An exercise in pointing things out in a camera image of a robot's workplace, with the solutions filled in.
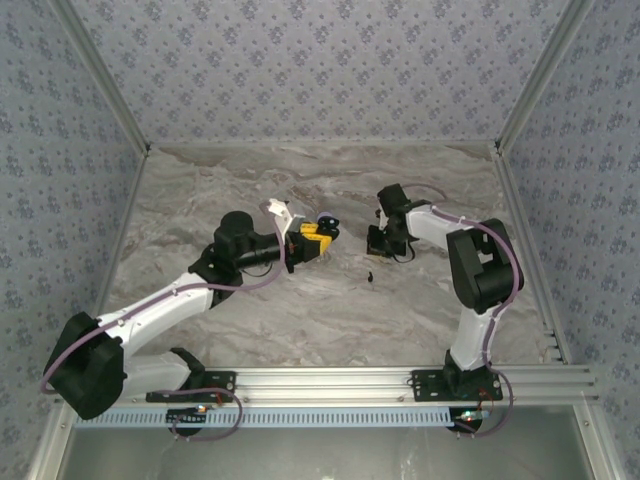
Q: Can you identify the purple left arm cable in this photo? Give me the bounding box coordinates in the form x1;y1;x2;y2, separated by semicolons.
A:
40;214;294;444

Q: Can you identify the aluminium frame leg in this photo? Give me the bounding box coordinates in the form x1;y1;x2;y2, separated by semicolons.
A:
572;402;626;480
24;402;76;480

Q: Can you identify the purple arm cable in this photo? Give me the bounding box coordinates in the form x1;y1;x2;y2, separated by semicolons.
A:
40;214;294;444
402;183;526;440

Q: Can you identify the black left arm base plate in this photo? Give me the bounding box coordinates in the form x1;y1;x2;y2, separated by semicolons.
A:
145;370;237;404

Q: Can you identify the aluminium table edge rail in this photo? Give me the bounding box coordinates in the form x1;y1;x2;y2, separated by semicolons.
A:
74;144;151;371
489;142;574;366

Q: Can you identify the light blue slotted cable duct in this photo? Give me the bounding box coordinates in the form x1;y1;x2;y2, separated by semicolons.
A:
74;407;454;429

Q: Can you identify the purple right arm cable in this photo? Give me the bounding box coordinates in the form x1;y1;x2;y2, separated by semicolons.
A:
402;183;526;440

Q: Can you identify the wide aluminium frame rail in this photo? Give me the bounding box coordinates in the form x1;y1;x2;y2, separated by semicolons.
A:
54;366;601;406

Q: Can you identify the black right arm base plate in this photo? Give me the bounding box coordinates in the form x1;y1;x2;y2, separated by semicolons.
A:
410;369;504;404

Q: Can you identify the small black controller board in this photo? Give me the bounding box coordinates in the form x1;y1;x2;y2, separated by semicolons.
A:
451;407;490;437
166;406;210;437

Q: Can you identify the thin black right gripper cable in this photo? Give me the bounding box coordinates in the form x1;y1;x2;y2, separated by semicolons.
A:
393;233;420;264

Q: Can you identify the aluminium frame post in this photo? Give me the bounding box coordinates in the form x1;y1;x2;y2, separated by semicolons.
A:
493;0;599;154
47;0;152;154

